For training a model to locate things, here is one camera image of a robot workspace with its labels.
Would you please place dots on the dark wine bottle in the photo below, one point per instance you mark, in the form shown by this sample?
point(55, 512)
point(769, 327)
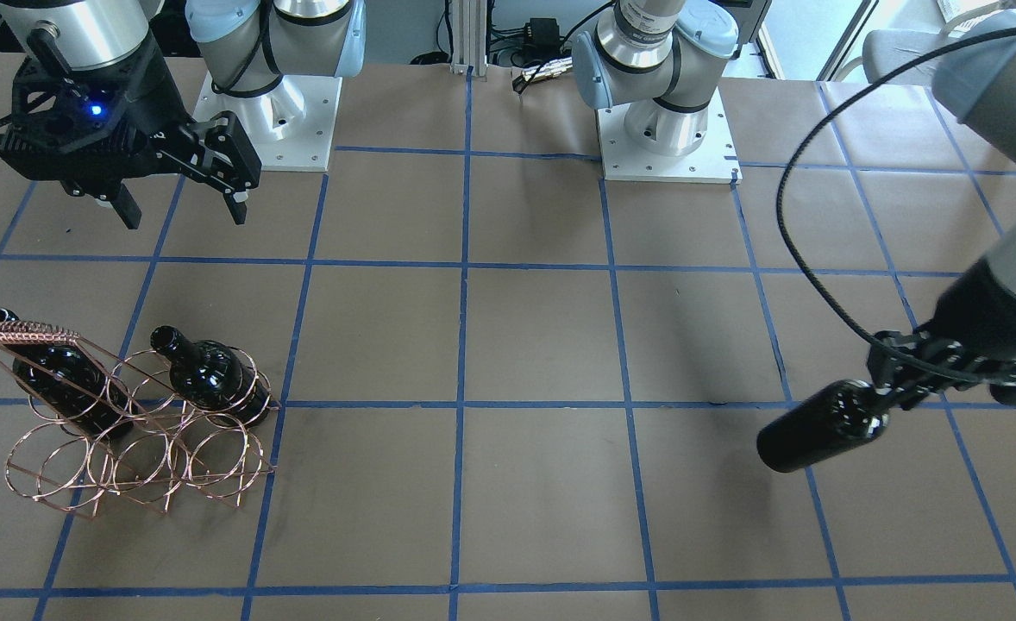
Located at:
point(842, 416)
point(77, 391)

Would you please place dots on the dark wine bottle basket end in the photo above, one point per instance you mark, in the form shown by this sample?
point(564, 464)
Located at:
point(212, 378)

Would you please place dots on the grey office chair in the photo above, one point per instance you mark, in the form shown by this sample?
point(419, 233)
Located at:
point(885, 49)

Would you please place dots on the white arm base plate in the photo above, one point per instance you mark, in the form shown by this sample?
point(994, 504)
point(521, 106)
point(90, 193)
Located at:
point(291, 128)
point(642, 142)

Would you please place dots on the copper wire wine basket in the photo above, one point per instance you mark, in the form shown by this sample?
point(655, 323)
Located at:
point(179, 416)

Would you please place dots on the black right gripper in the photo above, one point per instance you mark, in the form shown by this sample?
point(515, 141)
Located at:
point(147, 97)

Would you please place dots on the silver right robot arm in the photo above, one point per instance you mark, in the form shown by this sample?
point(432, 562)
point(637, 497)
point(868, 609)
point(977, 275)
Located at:
point(247, 46)

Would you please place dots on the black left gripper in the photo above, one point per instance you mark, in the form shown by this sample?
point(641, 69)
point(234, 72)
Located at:
point(995, 315)

